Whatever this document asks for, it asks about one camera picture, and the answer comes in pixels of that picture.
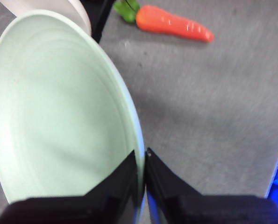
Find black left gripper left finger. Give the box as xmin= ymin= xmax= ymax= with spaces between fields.
xmin=0 ymin=150 xmax=139 ymax=224

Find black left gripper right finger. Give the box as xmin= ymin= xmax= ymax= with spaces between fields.
xmin=145 ymin=147 xmax=278 ymax=224

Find pale green plate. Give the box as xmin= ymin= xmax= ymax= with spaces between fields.
xmin=0 ymin=9 xmax=146 ymax=224

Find orange toy carrot green leaves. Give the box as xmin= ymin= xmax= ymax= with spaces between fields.
xmin=113 ymin=0 xmax=214 ymax=42

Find black plate rack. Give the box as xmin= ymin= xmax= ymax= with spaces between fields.
xmin=81 ymin=0 xmax=114 ymax=44

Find cream white plate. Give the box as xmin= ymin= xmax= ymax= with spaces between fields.
xmin=0 ymin=0 xmax=92 ymax=35

